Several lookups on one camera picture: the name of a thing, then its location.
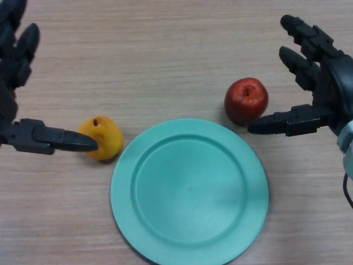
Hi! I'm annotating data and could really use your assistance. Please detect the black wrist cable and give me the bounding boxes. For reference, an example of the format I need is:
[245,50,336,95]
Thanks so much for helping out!
[343,171,353,209]

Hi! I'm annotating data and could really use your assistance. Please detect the red apple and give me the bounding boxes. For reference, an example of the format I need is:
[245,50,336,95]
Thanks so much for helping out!
[223,77,269,125]

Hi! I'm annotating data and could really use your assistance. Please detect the green round plate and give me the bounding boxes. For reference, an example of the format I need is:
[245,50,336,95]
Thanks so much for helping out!
[110,118,269,265]

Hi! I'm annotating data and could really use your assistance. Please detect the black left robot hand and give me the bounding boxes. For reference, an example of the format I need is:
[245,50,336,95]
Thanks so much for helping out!
[0,0,99,155]

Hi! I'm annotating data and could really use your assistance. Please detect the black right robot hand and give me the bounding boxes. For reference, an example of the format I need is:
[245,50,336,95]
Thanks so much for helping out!
[247,15,353,139]

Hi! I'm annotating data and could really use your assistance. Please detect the yellow pear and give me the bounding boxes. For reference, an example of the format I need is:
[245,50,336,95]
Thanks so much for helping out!
[78,115,124,161]

